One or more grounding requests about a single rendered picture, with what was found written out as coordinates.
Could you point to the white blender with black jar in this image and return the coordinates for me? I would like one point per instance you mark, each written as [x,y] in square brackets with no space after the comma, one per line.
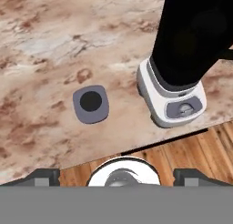
[185,45]

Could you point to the grey blender lid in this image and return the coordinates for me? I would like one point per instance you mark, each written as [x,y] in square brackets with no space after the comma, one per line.
[91,103]

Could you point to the white round disc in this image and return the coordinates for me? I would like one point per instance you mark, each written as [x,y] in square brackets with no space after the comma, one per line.
[123,173]

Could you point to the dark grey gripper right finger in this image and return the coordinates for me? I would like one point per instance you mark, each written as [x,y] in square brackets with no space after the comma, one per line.
[189,177]

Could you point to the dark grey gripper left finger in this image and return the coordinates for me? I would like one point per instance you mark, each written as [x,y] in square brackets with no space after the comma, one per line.
[42,177]

